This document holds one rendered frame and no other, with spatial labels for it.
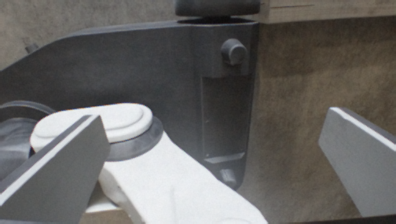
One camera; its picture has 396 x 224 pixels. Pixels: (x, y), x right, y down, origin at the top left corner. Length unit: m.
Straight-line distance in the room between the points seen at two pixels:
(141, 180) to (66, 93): 0.29
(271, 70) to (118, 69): 0.50
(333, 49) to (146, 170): 0.76
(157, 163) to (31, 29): 0.51
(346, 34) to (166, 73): 0.67
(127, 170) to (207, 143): 0.27
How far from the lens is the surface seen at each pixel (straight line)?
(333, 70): 0.92
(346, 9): 0.74
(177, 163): 0.32
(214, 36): 0.42
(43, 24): 0.68
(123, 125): 0.35
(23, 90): 0.56
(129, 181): 0.32
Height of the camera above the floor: 0.61
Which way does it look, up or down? 59 degrees down
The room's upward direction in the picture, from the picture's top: 158 degrees clockwise
